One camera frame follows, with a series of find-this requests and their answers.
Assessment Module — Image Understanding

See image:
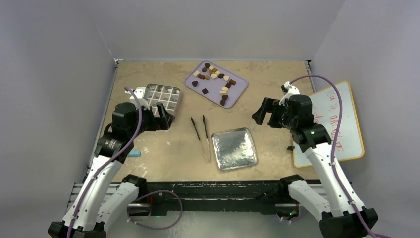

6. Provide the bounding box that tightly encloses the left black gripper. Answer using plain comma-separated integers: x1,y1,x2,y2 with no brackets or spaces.
128,102,173,139

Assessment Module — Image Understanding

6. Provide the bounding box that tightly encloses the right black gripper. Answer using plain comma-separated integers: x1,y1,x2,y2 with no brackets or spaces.
252,98,298,131

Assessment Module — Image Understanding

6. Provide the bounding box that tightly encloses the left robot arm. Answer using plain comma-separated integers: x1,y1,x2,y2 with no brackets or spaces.
48,102,175,238

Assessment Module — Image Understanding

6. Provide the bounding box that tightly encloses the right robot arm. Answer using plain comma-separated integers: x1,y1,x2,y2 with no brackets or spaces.
252,95,378,238

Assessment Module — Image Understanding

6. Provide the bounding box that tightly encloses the purple plastic tray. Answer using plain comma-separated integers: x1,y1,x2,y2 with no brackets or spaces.
184,60,248,109

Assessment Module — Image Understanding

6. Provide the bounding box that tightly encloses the blue small marker cap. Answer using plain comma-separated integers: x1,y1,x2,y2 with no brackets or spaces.
127,151,141,157

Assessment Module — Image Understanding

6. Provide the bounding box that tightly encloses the silver metal box lid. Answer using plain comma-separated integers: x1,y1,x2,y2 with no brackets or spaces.
211,127,258,171

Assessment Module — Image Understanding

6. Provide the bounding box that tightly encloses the yellow framed whiteboard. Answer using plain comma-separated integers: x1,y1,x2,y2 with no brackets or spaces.
310,81,365,162

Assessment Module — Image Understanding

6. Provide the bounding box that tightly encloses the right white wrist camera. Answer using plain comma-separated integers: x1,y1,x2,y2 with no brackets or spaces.
279,81,300,106

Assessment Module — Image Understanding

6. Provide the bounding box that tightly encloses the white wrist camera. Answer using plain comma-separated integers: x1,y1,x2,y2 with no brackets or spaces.
127,86,151,110
279,81,300,106

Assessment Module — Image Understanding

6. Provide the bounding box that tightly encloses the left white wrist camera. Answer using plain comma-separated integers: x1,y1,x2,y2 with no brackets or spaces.
127,86,151,110

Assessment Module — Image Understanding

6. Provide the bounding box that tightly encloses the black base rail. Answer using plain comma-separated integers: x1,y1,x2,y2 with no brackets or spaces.
122,175,303,216

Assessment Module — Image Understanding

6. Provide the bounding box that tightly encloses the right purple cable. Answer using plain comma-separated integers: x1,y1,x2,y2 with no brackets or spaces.
288,75,394,238

